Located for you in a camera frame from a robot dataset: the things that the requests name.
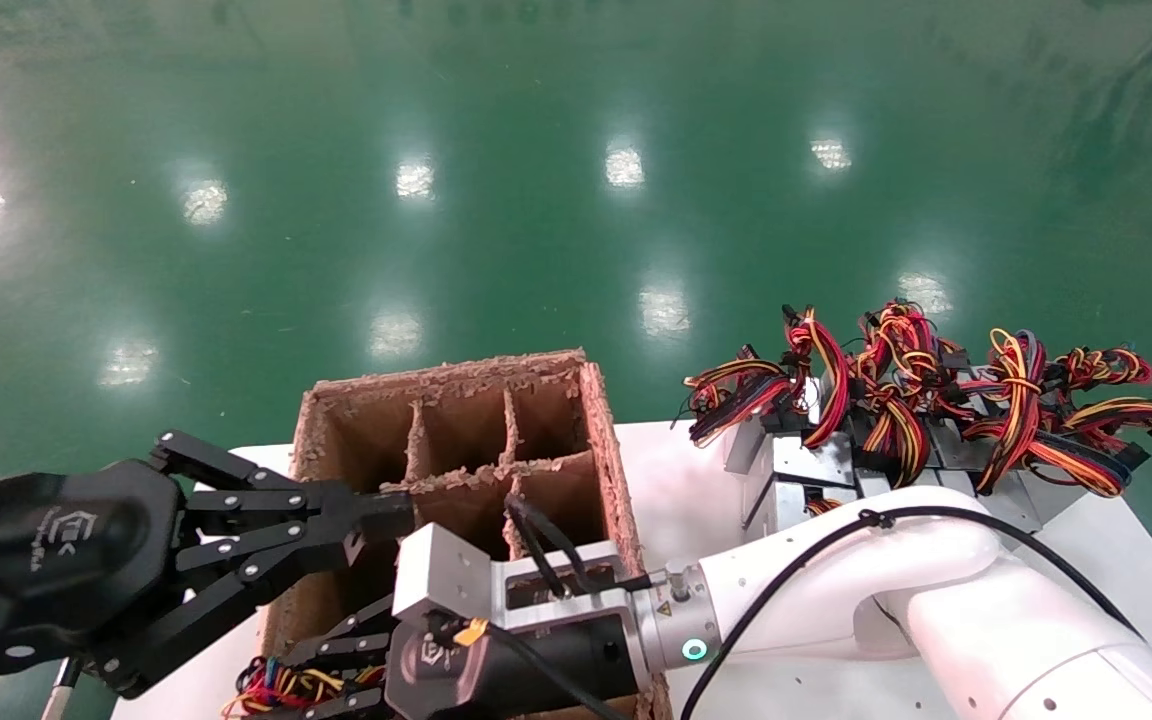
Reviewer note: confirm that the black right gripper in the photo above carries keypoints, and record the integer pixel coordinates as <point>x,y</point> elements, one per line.
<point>556,660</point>

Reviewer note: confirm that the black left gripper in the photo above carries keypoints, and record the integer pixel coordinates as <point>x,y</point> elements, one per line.
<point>46,560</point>

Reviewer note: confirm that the silver metal power supply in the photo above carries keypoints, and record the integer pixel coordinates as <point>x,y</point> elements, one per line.
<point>1046,500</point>
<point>771,510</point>
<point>876,480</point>
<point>811,460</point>

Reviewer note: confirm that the brown divided cardboard box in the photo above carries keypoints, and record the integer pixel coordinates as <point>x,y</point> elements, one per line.
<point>556,430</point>

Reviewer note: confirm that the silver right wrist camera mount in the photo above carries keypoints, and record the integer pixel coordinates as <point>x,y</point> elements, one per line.
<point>446,575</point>

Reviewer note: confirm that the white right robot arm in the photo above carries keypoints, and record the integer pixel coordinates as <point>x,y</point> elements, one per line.
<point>936,560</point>

